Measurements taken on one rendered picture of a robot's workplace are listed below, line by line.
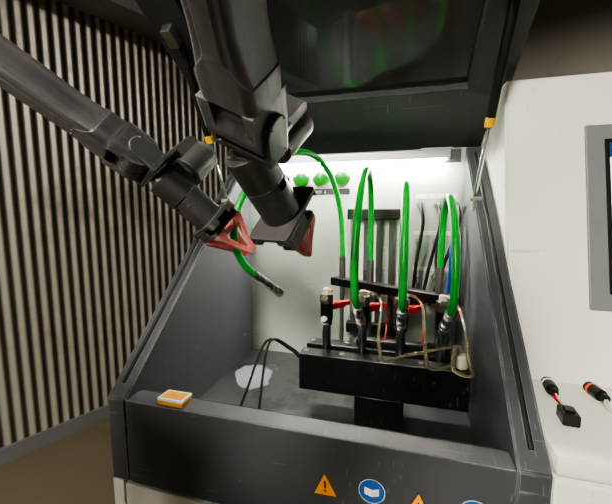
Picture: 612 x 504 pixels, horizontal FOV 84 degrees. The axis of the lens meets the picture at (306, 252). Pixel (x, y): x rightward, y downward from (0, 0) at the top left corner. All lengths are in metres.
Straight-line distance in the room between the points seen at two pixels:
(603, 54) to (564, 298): 2.52
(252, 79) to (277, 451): 0.52
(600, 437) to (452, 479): 0.21
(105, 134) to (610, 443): 0.83
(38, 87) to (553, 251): 0.89
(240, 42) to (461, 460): 0.55
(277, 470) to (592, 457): 0.43
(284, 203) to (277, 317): 0.72
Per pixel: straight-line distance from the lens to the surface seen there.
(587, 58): 3.18
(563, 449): 0.61
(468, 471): 0.59
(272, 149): 0.37
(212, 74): 0.33
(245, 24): 0.31
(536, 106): 0.87
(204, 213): 0.62
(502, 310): 0.69
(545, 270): 0.79
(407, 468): 0.59
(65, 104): 0.65
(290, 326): 1.12
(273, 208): 0.44
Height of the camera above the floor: 1.28
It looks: 7 degrees down
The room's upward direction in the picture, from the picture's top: straight up
